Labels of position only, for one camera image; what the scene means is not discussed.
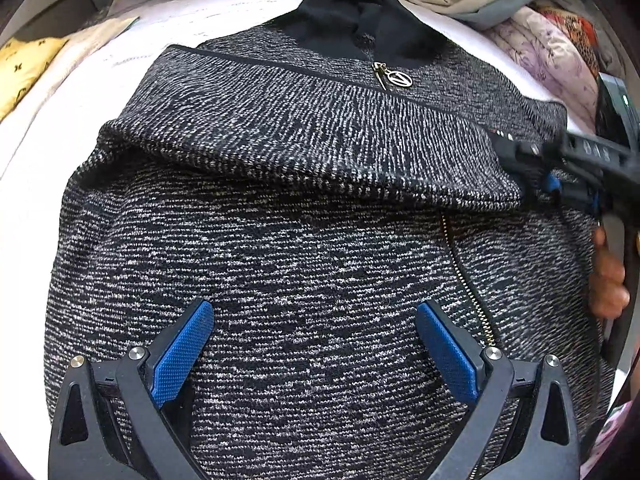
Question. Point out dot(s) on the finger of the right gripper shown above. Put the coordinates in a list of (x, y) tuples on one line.
[(529, 163)]

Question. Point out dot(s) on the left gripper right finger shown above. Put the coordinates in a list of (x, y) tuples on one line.
[(542, 442)]

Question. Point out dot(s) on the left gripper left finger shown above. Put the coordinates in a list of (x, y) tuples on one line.
[(131, 418)]

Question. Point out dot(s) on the black white knit jacket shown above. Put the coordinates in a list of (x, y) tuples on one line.
[(334, 164)]

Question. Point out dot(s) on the person's right hand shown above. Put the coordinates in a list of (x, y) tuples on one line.
[(608, 297)]

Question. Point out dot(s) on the lilac floral quilt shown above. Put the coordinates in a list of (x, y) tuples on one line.
[(538, 46)]

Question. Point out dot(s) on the orange leopard print fabric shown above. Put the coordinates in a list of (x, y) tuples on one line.
[(578, 30)]

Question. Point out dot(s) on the yellow patterned pillow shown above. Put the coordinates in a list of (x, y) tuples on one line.
[(22, 64)]

